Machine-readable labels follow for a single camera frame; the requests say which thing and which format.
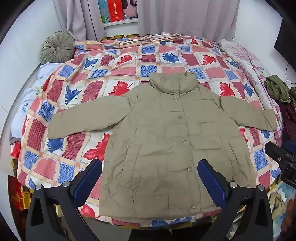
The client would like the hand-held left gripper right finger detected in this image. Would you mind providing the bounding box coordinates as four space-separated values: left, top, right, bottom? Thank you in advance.
198 159 271 241

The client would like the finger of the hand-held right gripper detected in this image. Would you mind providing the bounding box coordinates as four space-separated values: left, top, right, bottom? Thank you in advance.
265 140 296 164

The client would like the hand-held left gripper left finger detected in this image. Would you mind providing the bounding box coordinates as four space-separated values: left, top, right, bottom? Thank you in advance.
25 159 103 241

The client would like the olive green padded jacket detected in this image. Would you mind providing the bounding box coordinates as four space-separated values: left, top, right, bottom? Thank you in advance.
47 71 277 219

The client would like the colourful printed cloth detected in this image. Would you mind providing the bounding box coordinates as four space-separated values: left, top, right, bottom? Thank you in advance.
269 182 296 222

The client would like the dark maroon cloth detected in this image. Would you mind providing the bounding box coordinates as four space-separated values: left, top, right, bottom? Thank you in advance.
275 97 296 144

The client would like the dark green cloth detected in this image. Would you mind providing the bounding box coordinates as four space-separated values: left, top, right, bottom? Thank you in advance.
264 75 291 104

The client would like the red shiny bag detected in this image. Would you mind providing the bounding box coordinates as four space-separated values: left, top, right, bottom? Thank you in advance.
9 142 31 211

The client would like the pink floral blanket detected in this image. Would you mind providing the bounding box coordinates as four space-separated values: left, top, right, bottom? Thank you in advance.
218 39 285 130

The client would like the light blue floral blanket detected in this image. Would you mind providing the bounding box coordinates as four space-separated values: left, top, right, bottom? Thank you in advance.
9 62 63 144

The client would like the leaf print checked quilt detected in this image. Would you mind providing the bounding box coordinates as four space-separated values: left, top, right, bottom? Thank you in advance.
17 35 284 228

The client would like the black monitor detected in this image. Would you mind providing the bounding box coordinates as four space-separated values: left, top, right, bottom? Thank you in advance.
273 17 296 65

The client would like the round green pleated cushion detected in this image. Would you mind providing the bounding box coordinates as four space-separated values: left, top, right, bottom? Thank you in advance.
40 31 75 64

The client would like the folded striped cloth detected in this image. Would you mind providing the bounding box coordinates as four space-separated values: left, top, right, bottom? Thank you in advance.
117 32 186 46

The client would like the white window sill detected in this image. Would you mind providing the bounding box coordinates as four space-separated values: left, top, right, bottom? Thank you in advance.
103 19 139 29

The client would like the grey curtain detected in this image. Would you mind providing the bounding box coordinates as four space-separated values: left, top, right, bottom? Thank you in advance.
54 0 107 42
136 0 240 43

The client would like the teal box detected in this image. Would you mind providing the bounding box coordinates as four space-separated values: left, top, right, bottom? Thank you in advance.
97 0 109 24

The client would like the pink suitcase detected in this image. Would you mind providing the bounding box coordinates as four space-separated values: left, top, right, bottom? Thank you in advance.
122 0 139 20

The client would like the black cable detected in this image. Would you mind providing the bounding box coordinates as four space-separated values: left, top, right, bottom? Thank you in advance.
285 61 295 84

